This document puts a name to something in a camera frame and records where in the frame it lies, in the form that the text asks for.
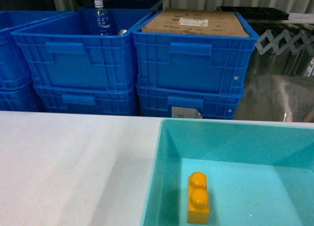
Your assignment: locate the brown cardboard box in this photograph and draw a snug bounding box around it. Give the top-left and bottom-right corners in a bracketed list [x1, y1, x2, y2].
[141, 8, 249, 38]

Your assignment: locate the yellow two-stud toy block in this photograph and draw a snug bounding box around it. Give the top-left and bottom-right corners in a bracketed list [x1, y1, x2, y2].
[186, 172, 209, 225]

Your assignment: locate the blue crate lower right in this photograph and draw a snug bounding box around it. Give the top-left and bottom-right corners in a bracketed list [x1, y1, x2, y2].
[136, 85, 243, 120]

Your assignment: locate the blue crate lower middle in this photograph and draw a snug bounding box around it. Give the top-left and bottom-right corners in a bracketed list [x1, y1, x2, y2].
[34, 85, 140, 116]

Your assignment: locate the blue crate upper right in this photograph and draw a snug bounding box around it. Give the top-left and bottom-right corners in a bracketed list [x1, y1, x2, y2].
[132, 12, 258, 94]

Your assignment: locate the dark blue rear crate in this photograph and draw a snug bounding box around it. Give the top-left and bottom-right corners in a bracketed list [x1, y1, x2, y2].
[86, 0, 164, 12]

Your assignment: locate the clear water bottle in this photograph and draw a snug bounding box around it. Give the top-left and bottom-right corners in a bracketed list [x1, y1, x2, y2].
[94, 0, 111, 35]

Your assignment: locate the blue crate upper middle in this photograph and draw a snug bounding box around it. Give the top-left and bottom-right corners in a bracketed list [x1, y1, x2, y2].
[12, 9, 153, 91]

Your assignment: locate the teal plastic bin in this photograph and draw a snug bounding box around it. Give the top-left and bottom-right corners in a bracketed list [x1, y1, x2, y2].
[141, 119, 314, 226]

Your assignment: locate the blue crate lower left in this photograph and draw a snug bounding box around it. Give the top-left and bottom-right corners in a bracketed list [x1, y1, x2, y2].
[0, 83, 46, 112]

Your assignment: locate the black tray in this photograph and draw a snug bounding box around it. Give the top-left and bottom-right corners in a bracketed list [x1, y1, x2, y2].
[216, 6, 289, 20]

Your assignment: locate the blue crate upper left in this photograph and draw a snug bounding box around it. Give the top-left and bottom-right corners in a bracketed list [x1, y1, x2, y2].
[0, 10, 69, 90]

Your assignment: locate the metal scissor conveyor frame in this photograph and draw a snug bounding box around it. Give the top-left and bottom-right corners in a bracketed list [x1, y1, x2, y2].
[255, 29, 314, 55]

